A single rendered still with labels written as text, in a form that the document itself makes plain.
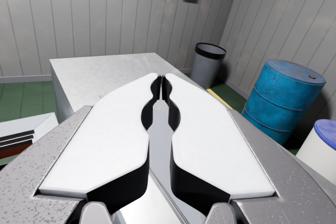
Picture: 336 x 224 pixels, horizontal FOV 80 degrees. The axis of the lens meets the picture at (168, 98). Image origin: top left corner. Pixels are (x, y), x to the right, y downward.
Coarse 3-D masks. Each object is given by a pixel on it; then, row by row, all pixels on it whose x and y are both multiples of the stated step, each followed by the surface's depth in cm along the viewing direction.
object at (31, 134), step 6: (24, 132) 81; (30, 132) 82; (0, 138) 77; (6, 138) 78; (12, 138) 79; (18, 138) 80; (24, 138) 82; (30, 138) 83; (0, 144) 77; (6, 144) 78; (12, 144) 79; (18, 144) 81
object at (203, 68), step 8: (200, 48) 332; (208, 48) 335; (216, 48) 331; (200, 56) 301; (208, 56) 294; (216, 56) 294; (224, 56) 307; (192, 64) 324; (200, 64) 306; (208, 64) 302; (216, 64) 304; (192, 72) 325; (200, 72) 313; (208, 72) 310; (216, 72) 319; (200, 80) 320; (208, 80) 320; (208, 88) 333
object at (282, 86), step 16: (272, 64) 211; (288, 64) 222; (256, 80) 231; (272, 80) 201; (288, 80) 190; (304, 80) 188; (320, 80) 196; (256, 96) 221; (272, 96) 204; (288, 96) 196; (304, 96) 193; (256, 112) 221; (272, 112) 209; (288, 112) 204; (304, 112) 210; (272, 128) 216; (288, 128) 216
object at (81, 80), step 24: (72, 72) 90; (96, 72) 95; (120, 72) 99; (144, 72) 104; (168, 72) 109; (72, 96) 76; (96, 96) 79; (120, 216) 45; (144, 216) 44; (168, 216) 45
